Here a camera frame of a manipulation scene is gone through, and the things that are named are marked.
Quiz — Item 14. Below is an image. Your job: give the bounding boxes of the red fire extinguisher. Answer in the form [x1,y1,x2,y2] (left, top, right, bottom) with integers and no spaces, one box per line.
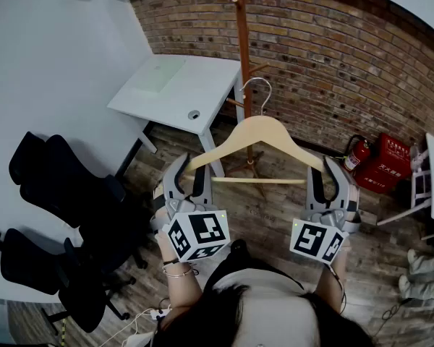
[341,134,372,175]

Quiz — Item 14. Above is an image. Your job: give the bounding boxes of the brown wooden coat rack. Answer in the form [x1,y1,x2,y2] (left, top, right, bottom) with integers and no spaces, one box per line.
[224,0,272,197]

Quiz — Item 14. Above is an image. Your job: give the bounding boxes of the person's black trousers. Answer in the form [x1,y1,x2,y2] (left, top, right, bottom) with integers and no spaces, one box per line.
[201,253,307,296]

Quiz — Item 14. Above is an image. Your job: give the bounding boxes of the person's right forearm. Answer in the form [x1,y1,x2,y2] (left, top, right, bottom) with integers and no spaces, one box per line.
[316,244,348,314]

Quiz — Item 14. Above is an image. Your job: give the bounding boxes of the black floor cable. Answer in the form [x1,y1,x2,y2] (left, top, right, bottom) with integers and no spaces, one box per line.
[379,297,414,336]

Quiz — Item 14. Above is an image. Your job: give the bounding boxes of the thin metal bracelet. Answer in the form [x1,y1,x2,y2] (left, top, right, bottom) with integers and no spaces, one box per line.
[161,265,200,278]

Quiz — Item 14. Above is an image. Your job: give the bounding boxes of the black office chair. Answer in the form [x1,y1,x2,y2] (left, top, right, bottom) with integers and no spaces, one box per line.
[8,131,149,270]
[0,228,137,335]

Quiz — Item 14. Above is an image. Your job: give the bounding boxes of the light wooden hanger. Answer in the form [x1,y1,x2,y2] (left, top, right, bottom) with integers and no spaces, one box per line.
[185,77,326,186]

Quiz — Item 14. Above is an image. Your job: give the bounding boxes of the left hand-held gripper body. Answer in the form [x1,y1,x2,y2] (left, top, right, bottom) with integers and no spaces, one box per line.
[150,193,231,263]

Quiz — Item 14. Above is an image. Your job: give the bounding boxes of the red fire equipment box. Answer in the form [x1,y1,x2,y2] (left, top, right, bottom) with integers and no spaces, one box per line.
[352,132,413,194]

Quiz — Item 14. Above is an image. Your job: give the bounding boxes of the person's beige top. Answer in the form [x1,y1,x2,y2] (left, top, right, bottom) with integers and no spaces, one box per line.
[211,269,348,347]

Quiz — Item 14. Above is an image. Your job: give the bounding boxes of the white desk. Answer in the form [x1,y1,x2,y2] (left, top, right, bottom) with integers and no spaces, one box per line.
[106,53,247,180]

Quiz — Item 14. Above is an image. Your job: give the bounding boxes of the person's left forearm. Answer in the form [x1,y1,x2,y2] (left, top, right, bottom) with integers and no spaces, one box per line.
[157,229,203,325]

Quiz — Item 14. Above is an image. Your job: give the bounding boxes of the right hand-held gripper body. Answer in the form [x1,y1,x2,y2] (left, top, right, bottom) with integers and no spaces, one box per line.
[289,207,362,265]

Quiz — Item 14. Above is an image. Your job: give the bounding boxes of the person's black shoe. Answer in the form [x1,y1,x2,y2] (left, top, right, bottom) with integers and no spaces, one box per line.
[230,239,249,257]

